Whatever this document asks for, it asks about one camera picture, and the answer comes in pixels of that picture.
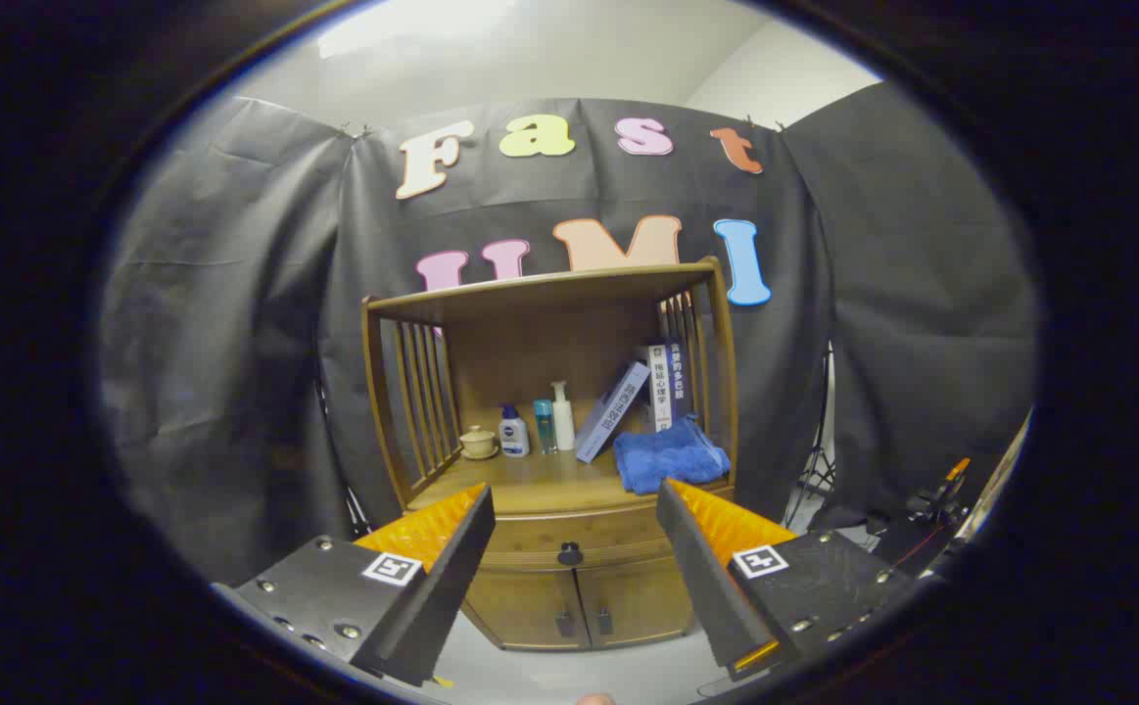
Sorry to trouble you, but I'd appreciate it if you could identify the blue folded towel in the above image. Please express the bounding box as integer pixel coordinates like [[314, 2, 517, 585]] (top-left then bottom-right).
[[613, 414, 732, 495]]

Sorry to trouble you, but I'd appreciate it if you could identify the black backdrop cloth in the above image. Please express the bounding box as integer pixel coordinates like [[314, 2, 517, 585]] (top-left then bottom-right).
[[99, 83, 1038, 588]]

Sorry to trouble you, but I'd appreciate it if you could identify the lavender book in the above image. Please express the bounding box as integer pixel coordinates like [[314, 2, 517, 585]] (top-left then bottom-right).
[[575, 360, 652, 464]]

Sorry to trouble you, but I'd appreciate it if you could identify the black device orange tip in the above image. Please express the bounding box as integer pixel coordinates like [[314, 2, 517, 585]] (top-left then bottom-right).
[[907, 457, 972, 525]]

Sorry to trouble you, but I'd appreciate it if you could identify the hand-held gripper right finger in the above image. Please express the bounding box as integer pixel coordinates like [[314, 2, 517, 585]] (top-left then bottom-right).
[[656, 478, 913, 682]]

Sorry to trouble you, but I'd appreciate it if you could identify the white spine book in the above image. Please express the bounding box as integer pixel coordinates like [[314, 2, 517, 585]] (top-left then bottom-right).
[[647, 343, 676, 433]]

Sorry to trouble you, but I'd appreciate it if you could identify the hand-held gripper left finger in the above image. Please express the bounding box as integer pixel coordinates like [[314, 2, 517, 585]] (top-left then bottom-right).
[[212, 482, 497, 687]]

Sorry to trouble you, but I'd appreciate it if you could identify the dark blue book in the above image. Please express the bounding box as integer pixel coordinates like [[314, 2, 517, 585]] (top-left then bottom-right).
[[667, 338, 692, 427]]

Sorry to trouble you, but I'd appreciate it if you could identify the wooden cabinet door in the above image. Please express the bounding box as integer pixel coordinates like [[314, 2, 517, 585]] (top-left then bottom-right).
[[577, 558, 695, 647], [461, 566, 590, 651]]

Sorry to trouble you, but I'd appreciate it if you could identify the white pump bottle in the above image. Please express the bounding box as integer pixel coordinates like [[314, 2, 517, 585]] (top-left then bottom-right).
[[549, 381, 577, 451]]

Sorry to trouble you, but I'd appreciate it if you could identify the wooden cabinet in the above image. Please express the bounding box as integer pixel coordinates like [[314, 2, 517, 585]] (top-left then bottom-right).
[[361, 257, 741, 652]]

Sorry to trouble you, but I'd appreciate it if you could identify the wooden drawer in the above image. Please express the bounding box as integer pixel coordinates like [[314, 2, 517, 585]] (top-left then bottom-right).
[[476, 507, 680, 574]]

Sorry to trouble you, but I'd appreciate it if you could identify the wooden countertop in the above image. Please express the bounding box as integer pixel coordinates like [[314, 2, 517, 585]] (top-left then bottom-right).
[[407, 446, 735, 515]]

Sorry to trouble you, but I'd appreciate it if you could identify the white lotion bottle blue cap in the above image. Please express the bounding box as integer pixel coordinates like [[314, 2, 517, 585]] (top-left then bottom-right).
[[498, 403, 531, 458]]

